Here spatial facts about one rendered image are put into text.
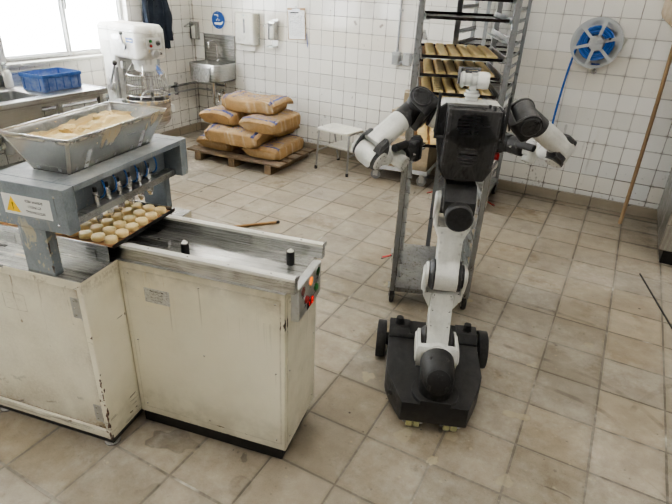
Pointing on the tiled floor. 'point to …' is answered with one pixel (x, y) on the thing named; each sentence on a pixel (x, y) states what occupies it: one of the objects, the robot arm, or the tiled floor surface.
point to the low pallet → (250, 157)
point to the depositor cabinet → (68, 344)
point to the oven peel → (653, 109)
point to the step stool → (339, 141)
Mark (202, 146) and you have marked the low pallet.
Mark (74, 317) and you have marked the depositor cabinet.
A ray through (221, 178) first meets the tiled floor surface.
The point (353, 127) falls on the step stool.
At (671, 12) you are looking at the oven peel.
